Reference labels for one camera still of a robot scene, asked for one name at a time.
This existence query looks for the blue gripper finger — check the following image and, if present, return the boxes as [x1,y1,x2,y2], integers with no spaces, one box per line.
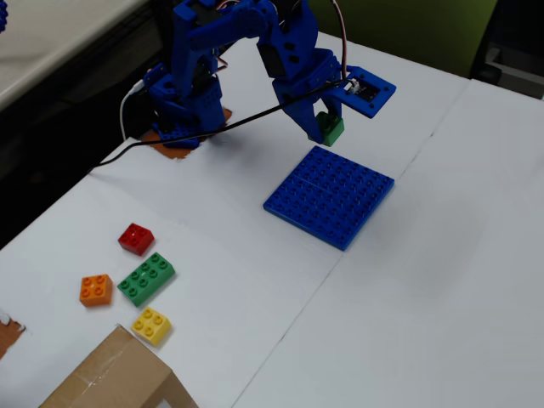
[281,94,325,143]
[324,93,344,119]

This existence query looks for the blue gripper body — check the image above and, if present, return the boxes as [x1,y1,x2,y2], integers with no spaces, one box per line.
[270,47,349,113]

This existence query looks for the green 2x2 block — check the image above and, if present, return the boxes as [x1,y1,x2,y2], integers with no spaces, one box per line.
[316,110,345,148]

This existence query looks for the red 2x2 block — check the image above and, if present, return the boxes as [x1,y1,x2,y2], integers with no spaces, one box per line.
[117,222,156,257]

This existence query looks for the green 2x4 block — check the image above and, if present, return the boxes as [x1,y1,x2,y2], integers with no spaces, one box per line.
[116,252,177,308]

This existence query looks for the yellow 2x2 block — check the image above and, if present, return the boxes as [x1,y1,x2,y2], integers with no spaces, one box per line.
[130,306,173,347]

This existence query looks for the orange 2x2 block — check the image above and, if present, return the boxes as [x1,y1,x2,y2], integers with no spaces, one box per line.
[78,273,114,309]

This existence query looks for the blue 8x8 baseplate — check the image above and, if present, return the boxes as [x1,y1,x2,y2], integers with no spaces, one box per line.
[262,144,395,252]

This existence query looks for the gray chair base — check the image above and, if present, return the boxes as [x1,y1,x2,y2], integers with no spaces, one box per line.
[470,41,544,101]

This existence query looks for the white side table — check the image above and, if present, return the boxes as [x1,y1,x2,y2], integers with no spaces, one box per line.
[0,0,150,112]

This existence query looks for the brown cardboard box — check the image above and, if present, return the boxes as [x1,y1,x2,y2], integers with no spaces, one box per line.
[37,323,199,408]

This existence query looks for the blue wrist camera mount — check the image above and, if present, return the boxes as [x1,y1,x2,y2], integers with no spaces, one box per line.
[337,65,398,121]

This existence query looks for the black cable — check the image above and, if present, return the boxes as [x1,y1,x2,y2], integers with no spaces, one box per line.
[86,78,350,173]

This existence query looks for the red white servo wires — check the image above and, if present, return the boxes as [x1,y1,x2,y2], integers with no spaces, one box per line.
[330,0,350,84]

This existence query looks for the white cable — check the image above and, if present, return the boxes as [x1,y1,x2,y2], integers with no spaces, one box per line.
[119,79,146,141]

